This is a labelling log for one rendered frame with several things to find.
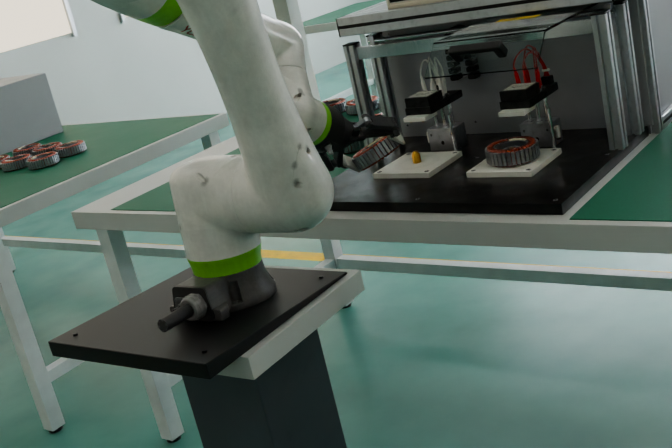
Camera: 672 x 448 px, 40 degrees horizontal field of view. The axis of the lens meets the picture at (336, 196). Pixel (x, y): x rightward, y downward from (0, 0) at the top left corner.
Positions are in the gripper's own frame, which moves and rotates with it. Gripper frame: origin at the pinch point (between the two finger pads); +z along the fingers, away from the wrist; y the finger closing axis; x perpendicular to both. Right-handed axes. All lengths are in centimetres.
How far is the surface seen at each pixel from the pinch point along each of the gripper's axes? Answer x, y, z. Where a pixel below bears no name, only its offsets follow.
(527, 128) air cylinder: -6.0, 27.4, 19.7
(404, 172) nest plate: -4.6, 1.3, 7.7
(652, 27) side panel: 2, 60, 27
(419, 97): 10.4, 10.8, 10.7
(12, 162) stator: 94, -145, 45
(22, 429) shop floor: 3, -169, 43
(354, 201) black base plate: -9.2, -7.5, -3.9
